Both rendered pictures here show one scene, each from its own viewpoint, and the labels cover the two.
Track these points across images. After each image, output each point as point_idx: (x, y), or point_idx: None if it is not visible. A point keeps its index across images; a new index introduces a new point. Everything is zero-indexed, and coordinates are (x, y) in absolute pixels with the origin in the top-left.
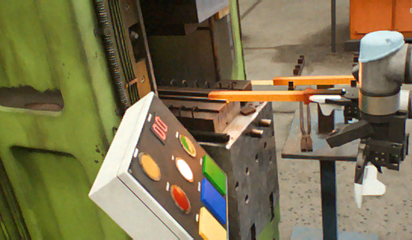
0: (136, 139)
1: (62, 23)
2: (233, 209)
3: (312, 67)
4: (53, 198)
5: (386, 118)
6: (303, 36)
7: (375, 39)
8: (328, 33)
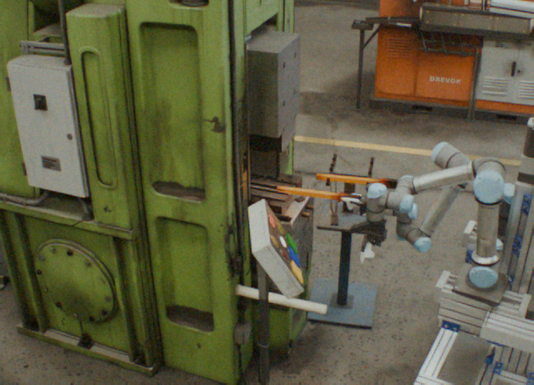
0: (268, 229)
1: (218, 159)
2: None
3: (336, 124)
4: (173, 249)
5: (377, 222)
6: (328, 82)
7: (374, 189)
8: (354, 83)
